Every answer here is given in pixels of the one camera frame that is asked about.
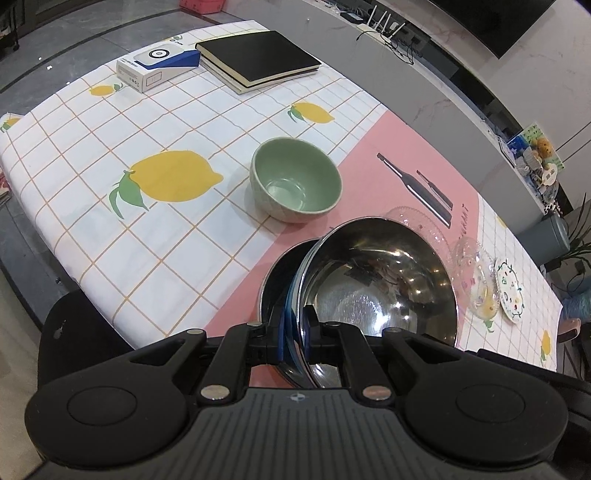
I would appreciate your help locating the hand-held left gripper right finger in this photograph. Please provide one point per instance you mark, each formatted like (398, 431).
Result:
(332, 341)

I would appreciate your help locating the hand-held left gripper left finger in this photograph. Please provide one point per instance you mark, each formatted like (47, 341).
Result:
(282, 332)

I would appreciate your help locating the large stainless steel bowl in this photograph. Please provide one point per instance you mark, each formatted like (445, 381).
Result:
(383, 277)

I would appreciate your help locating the painted white plate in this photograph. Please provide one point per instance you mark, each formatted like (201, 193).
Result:
(510, 290)

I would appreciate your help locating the pink stool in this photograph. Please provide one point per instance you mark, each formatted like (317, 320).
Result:
(570, 328)

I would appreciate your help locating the blue bag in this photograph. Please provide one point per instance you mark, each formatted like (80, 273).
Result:
(577, 307)

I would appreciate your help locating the grey trash bin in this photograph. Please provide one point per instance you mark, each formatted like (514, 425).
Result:
(549, 240)

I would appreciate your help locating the green ceramic bowl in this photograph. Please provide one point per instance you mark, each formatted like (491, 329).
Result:
(295, 184)

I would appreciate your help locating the clear glass plate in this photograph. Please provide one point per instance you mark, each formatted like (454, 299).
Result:
(429, 226)

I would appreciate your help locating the green potted plant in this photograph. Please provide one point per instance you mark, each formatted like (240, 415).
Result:
(581, 230)

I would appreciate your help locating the lemon print tablecloth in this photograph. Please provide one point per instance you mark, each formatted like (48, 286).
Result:
(138, 240)

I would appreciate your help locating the teddy bear bouquet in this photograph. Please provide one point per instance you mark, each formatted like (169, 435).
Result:
(535, 157)

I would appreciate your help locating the grey television bench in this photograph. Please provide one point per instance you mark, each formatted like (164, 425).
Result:
(415, 92)

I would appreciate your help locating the black notebook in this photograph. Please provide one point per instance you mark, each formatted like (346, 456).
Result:
(258, 53)

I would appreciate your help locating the white and blue box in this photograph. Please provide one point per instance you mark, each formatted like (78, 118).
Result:
(152, 64)

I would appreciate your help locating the white router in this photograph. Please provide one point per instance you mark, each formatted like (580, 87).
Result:
(385, 25)

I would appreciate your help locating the red box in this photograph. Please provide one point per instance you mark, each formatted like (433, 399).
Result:
(198, 3)

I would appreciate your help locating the black television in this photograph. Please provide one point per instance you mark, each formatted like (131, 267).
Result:
(494, 23)

